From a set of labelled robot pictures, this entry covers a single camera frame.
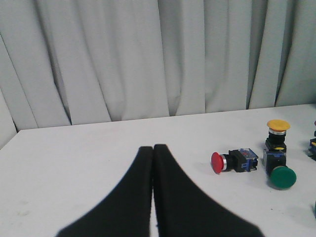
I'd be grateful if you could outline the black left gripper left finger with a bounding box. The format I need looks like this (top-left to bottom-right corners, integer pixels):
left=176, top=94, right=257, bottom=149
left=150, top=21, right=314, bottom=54
left=57, top=146, right=154, bottom=237

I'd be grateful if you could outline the yellow push button switch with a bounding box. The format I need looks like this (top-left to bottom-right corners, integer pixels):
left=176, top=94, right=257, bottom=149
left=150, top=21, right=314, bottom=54
left=265, top=119, right=290, bottom=154

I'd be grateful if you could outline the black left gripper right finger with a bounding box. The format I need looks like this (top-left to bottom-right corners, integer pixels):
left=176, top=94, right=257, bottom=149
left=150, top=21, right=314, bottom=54
left=153, top=144, right=263, bottom=237

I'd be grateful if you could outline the grey curtain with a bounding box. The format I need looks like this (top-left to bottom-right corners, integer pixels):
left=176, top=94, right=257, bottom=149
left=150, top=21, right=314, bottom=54
left=0, top=0, right=316, bottom=146

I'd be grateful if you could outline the red push button switch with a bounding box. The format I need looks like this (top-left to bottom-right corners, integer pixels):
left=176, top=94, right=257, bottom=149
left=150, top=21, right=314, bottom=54
left=308, top=131, right=316, bottom=160
left=211, top=148, right=258, bottom=174

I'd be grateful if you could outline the green push button switch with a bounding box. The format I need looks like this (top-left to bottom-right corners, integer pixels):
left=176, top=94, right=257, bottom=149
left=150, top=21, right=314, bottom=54
left=263, top=149, right=297, bottom=190

